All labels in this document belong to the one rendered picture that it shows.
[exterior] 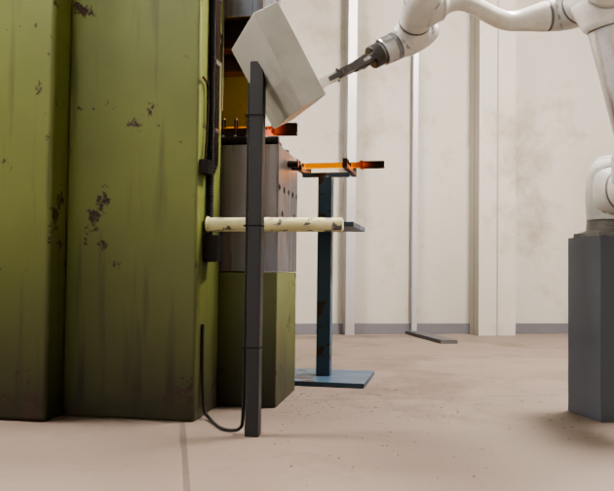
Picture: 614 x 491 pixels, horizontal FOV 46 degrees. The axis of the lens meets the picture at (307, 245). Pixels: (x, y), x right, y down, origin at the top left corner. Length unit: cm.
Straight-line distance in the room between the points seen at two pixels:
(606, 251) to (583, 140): 389
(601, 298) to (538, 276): 358
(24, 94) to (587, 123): 486
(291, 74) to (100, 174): 76
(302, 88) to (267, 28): 18
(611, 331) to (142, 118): 165
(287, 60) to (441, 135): 391
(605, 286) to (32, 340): 182
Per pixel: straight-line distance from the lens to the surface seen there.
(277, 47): 203
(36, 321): 241
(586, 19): 251
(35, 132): 245
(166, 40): 245
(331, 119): 563
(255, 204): 210
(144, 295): 236
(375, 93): 576
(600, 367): 256
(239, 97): 304
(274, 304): 253
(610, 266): 256
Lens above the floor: 47
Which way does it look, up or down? 2 degrees up
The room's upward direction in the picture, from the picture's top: 1 degrees clockwise
